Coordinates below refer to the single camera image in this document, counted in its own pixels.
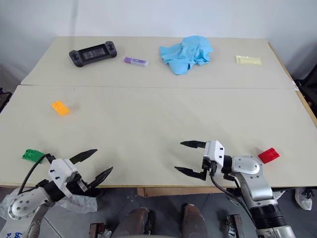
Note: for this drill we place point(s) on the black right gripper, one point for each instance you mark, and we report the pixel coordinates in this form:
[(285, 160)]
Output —
[(207, 168)]

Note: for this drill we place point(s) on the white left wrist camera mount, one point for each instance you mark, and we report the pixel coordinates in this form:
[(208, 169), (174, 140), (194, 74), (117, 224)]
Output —
[(60, 171)]

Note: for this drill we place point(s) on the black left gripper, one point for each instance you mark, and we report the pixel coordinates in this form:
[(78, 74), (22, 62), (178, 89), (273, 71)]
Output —
[(78, 186)]

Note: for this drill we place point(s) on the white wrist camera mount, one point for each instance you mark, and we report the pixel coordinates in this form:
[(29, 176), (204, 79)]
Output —
[(60, 171), (214, 152)]

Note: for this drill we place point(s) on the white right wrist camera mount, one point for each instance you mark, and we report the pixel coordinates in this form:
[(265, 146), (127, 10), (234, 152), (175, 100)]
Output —
[(214, 152)]

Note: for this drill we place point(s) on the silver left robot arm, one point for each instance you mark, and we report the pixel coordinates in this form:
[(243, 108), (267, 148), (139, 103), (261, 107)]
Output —
[(24, 205)]

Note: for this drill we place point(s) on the crumpled light blue cloth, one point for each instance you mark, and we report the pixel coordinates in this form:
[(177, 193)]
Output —
[(185, 54)]

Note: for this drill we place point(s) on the black handheld game controller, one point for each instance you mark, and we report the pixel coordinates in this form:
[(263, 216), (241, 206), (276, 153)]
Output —
[(92, 53)]

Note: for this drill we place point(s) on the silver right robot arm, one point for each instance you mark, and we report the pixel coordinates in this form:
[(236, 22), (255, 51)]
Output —
[(255, 183)]

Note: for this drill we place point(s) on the black equipment beside table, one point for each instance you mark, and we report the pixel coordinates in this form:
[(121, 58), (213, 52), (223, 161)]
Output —
[(4, 99), (307, 94)]

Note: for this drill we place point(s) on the purple and white glue stick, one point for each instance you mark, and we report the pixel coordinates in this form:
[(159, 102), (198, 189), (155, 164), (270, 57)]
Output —
[(136, 61)]

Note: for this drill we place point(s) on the green toy brick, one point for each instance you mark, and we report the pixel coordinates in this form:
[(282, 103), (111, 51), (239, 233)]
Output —
[(31, 155)]

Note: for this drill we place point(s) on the pale yellow flat packet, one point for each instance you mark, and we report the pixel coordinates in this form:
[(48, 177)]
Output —
[(248, 60)]

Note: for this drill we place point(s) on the white shoe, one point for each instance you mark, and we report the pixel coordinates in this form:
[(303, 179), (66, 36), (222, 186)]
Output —
[(303, 198)]

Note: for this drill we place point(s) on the crumpled clear plastic bag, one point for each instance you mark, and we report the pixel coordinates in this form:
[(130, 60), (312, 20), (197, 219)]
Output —
[(79, 204)]

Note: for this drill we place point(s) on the red toy brick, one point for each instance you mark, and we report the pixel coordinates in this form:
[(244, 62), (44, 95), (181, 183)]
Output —
[(269, 155)]

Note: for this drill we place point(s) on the brown cardboard piece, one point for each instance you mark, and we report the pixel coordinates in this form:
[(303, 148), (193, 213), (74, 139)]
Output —
[(178, 191)]

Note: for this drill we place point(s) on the metal bracket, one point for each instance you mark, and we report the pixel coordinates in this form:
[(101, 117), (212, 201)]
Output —
[(234, 226), (100, 230)]

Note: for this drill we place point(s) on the orange toy brick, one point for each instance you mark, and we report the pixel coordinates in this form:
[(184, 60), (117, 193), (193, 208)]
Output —
[(60, 108)]

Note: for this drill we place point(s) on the brown rounded shape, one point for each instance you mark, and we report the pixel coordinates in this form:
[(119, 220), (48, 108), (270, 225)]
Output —
[(194, 220), (136, 223)]

